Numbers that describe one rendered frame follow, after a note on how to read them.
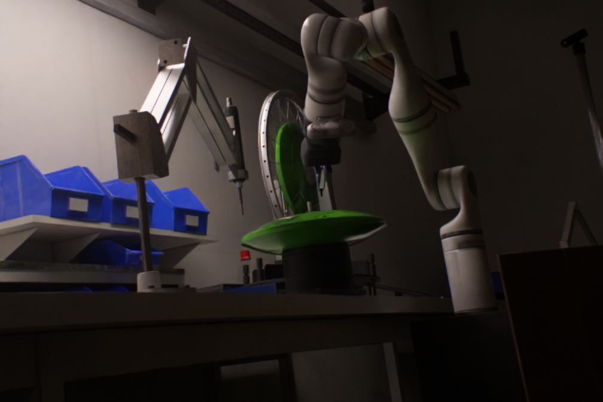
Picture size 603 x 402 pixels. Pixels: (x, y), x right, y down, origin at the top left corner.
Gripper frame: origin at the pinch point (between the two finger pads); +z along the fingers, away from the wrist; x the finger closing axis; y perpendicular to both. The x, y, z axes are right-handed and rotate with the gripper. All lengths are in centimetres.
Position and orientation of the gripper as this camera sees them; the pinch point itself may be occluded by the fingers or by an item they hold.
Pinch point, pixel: (320, 190)
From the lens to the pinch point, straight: 176.8
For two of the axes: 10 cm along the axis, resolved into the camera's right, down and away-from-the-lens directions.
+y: -1.8, -6.6, 7.3
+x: -9.8, 0.9, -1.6
